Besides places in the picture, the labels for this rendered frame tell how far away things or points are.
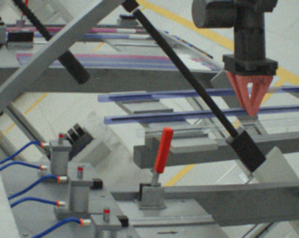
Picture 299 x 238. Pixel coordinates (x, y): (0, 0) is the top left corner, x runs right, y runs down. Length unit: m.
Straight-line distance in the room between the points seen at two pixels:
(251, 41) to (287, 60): 2.10
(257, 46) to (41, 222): 0.60
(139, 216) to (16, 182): 0.18
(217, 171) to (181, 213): 2.01
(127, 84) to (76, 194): 1.03
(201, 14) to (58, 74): 0.62
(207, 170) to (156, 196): 2.05
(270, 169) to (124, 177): 0.77
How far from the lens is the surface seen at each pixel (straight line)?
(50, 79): 1.74
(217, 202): 1.06
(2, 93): 0.65
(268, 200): 1.09
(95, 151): 2.18
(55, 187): 0.86
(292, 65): 3.26
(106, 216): 0.67
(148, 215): 0.96
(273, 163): 1.33
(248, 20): 1.22
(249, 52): 1.23
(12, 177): 0.88
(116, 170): 2.09
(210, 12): 1.19
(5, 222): 0.70
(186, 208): 1.00
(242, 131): 0.73
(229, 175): 2.91
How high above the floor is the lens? 1.51
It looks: 24 degrees down
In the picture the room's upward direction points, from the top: 40 degrees counter-clockwise
